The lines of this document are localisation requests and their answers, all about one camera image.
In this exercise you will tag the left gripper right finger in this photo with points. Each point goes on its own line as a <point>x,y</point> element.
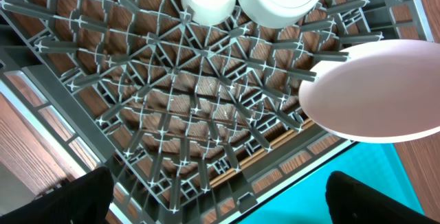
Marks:
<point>351,201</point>

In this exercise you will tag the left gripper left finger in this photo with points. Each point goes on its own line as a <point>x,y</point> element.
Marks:
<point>84,200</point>

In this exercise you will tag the wooden chopstick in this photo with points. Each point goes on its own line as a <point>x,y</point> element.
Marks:
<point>247,162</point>

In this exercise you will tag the large white plate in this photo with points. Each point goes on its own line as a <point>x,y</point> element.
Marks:
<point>387,92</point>

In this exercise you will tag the grey plastic dishwasher rack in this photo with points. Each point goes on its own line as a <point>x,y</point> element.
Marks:
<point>169,105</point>

